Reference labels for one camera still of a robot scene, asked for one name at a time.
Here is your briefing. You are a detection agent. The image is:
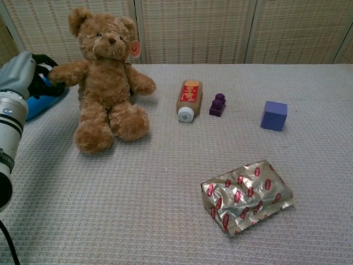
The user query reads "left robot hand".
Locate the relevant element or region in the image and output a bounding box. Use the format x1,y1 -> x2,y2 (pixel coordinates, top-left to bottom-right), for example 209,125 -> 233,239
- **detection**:
0,51 -> 65,100

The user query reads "violet foam cube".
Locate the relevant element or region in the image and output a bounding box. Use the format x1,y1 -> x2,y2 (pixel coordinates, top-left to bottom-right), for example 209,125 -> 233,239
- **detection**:
260,100 -> 288,133

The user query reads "brown plush teddy bear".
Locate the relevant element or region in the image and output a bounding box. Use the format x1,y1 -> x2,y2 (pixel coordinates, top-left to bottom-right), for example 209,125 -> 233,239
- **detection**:
47,7 -> 157,155

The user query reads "black cable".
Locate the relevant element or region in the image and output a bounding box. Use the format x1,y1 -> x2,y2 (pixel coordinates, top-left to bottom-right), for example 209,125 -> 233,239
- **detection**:
0,219 -> 22,265

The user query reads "dark purple toy brick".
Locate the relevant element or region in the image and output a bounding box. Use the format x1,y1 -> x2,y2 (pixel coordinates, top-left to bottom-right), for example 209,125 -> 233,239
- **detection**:
208,93 -> 227,117

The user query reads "grey textured table cloth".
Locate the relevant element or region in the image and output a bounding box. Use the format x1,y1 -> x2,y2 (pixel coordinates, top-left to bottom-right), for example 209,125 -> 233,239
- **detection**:
0,63 -> 353,265

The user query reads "blue cartoon print case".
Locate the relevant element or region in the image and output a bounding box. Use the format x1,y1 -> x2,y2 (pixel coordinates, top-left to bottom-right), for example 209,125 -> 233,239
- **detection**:
25,73 -> 69,121

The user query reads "woven folding screen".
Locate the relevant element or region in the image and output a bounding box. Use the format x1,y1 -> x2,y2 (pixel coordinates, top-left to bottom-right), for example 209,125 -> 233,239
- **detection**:
0,0 -> 353,70

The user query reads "brown bottle with red label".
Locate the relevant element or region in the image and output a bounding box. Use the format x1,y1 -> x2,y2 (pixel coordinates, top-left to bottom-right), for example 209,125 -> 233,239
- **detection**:
175,79 -> 204,124

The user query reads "round orange hang tag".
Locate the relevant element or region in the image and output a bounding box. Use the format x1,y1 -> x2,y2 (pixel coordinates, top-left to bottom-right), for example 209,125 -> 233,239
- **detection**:
129,40 -> 141,59

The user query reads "gold foil bag red print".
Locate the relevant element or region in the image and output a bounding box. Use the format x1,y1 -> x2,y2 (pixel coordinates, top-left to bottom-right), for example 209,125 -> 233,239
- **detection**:
200,159 -> 295,238

